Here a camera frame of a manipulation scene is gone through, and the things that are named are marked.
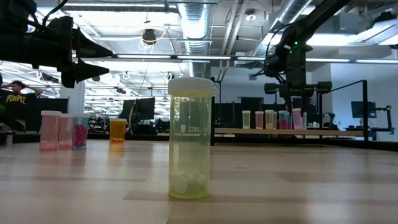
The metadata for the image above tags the yellow pill bottle white cap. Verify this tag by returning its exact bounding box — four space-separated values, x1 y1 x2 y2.
167 77 216 200
264 109 275 130

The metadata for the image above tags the wooden shelf black metal frame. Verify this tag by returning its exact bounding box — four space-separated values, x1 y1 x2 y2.
210 76 368 147

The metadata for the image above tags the orange pill bottle white cap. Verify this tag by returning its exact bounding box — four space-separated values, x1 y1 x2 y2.
109 118 127 144

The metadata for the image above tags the black computer monitor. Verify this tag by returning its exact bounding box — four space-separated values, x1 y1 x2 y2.
121 98 137 121
135 97 155 121

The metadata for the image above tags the black monitor on arm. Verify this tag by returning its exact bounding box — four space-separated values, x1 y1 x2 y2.
351 101 377 119

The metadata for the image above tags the black overhead camera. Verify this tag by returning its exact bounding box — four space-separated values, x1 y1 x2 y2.
142 28 157 45

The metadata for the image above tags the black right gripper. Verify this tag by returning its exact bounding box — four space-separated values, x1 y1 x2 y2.
264 81 333 116

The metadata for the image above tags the silver slanted ventilation duct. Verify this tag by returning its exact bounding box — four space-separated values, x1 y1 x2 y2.
251 0 315 57

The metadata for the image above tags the person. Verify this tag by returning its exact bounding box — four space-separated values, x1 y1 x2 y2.
0 80 44 133

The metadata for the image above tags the black partition panel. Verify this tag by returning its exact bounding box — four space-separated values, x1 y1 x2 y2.
24 98 69 133

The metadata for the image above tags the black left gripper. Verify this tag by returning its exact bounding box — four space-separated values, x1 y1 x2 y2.
30 16 114 88

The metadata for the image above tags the black beam with light strips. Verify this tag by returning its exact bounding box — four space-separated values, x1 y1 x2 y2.
72 53 398 63

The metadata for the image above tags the silver ribbed ventilation duct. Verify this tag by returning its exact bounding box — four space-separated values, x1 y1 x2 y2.
177 0 213 78

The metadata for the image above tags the white column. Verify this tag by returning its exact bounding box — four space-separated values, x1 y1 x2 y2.
60 79 86 115

